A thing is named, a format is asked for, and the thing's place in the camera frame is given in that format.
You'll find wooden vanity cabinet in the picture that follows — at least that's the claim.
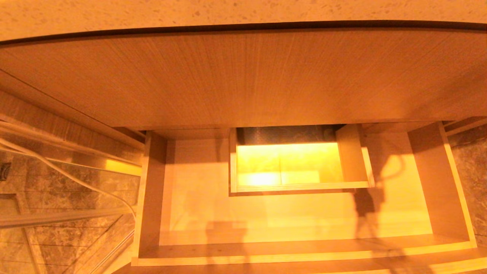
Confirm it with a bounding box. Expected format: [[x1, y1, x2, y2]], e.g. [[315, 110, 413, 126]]
[[0, 24, 487, 152]]

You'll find wooden drawer with cutout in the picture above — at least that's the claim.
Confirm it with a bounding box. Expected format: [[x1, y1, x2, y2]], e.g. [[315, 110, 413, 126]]
[[131, 121, 487, 274]]

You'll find thin white cable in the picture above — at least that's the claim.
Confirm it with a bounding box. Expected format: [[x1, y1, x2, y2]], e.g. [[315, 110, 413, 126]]
[[0, 136, 137, 218]]

